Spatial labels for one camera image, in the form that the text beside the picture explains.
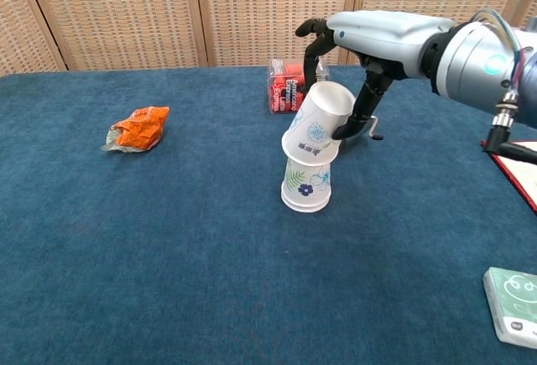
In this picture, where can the clear box red capsules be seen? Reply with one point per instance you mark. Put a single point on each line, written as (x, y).
(285, 88)

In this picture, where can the red certificate folder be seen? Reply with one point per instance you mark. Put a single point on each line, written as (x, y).
(520, 176)

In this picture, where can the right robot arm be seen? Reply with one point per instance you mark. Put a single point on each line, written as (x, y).
(474, 63)

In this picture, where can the white cup green fern print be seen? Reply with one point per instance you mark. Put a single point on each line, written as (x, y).
(306, 184)

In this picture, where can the white cup blue flower print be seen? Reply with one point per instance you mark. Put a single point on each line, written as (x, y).
(305, 210)
(314, 117)

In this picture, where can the crumpled orange wrapper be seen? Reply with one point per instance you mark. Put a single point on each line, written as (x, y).
(140, 128)

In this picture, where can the green tissue pack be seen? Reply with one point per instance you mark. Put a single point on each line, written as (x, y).
(516, 302)

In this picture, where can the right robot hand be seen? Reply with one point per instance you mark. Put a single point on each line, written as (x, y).
(377, 38)

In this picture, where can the steel milk pitcher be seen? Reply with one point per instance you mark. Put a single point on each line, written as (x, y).
(372, 123)

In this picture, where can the blue table cloth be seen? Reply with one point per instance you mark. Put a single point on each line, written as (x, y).
(168, 235)

